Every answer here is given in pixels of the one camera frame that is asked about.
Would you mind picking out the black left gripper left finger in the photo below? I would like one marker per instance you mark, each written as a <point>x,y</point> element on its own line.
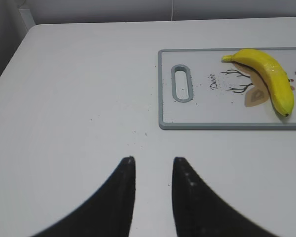
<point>107,213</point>

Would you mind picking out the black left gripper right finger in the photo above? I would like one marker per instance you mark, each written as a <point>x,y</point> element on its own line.
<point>199,212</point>

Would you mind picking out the yellow plastic banana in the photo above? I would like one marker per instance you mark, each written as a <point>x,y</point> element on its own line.
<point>273,75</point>

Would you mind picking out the white grey-rimmed cutting board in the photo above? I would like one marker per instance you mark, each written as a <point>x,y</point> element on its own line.
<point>197,91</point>

